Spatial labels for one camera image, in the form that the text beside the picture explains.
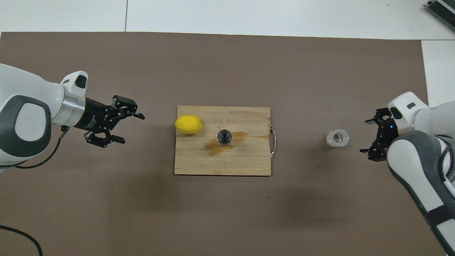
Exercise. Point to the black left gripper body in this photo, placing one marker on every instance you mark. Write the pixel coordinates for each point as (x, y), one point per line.
(96, 117)

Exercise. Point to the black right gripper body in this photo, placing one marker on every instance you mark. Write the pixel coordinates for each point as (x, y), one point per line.
(387, 131)

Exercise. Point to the metal double jigger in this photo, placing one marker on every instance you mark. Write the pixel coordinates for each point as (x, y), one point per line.
(225, 138)

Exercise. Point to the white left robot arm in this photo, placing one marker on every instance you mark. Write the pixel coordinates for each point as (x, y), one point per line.
(21, 106)

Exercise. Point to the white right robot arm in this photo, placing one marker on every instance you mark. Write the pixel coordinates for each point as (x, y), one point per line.
(419, 170)

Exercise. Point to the yellow lemon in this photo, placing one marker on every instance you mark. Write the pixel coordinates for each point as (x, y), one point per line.
(188, 124)

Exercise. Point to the black ribbed device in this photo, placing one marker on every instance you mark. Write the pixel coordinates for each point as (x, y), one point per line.
(442, 12)

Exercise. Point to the wooden cutting board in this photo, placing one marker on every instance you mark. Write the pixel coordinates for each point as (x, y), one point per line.
(245, 160)

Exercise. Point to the brown paper table mat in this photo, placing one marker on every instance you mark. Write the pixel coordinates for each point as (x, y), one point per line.
(227, 213)

